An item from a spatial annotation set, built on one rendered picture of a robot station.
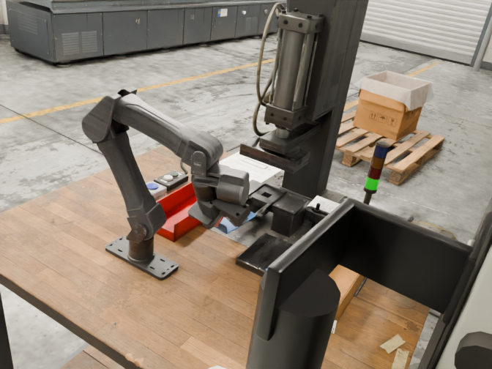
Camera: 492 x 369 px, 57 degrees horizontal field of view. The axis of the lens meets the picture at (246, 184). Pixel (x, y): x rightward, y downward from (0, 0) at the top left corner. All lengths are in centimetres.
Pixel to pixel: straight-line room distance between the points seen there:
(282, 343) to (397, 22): 1058
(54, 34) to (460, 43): 758
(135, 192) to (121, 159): 8
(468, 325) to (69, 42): 619
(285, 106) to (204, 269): 48
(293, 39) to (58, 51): 521
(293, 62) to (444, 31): 934
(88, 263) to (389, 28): 995
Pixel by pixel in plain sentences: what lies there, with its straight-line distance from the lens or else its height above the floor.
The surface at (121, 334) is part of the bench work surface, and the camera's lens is 104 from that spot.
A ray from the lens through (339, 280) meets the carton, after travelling 125.
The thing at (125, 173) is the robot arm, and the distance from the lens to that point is 109.
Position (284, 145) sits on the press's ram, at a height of 118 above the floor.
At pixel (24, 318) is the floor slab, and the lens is 244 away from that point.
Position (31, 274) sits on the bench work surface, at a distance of 122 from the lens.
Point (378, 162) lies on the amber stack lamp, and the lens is 138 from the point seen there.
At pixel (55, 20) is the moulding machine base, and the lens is 617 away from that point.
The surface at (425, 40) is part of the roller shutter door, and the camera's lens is 1058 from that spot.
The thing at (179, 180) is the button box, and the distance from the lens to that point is 155.
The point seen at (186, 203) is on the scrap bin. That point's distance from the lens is 146.
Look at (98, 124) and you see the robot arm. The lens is 106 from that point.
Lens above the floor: 166
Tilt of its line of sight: 28 degrees down
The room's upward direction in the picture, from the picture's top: 8 degrees clockwise
